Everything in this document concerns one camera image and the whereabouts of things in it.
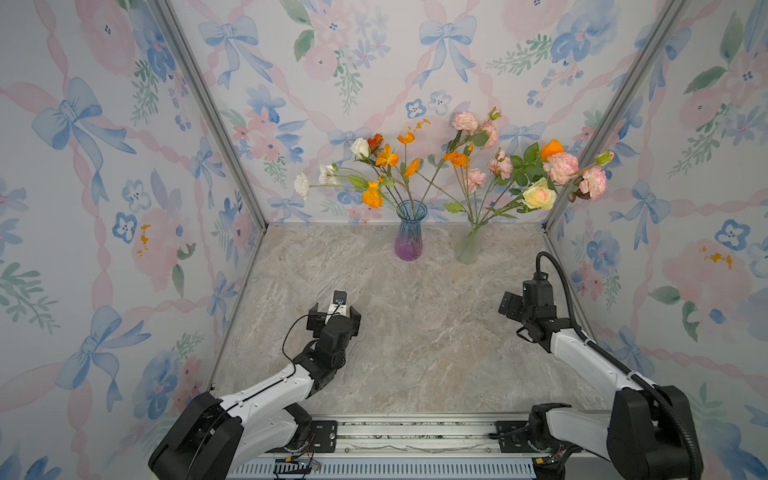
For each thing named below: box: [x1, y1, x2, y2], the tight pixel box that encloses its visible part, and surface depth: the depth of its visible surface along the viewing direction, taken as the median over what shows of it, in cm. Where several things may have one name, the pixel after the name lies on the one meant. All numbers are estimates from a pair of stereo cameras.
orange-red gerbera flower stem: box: [367, 133, 384, 154], surface depth 88 cm
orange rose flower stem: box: [510, 139, 565, 187], surface depth 87 cm
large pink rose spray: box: [543, 150, 615, 202], surface depth 68 cm
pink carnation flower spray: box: [419, 106, 502, 205], surface depth 90 cm
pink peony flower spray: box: [465, 147, 513, 223], surface depth 90 cm
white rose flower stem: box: [350, 137, 397, 199], surface depth 85 cm
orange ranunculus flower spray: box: [443, 138, 475, 226], surface depth 90 cm
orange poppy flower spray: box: [362, 132, 421, 208], surface depth 84 cm
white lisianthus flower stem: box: [294, 164, 403, 212], surface depth 82 cm
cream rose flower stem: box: [480, 177, 557, 223], surface depth 69 cm
